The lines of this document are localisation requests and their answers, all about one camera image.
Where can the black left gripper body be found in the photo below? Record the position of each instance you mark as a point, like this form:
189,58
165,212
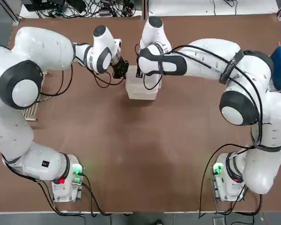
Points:
121,66

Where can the person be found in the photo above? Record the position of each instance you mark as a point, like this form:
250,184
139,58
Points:
158,222

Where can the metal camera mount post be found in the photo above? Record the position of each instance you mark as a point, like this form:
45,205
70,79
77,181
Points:
145,7

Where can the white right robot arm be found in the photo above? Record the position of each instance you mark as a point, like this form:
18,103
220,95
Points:
260,70

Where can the translucent plastic box lid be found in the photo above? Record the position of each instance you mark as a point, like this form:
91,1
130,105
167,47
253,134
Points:
133,84

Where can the black equipment box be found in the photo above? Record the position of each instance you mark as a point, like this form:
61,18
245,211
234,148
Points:
44,4

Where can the white plastic preservation box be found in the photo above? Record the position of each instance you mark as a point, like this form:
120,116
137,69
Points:
141,96

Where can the white desk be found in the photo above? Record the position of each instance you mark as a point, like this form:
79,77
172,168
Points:
189,8

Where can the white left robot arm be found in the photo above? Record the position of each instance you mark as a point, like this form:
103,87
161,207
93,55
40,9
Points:
37,47

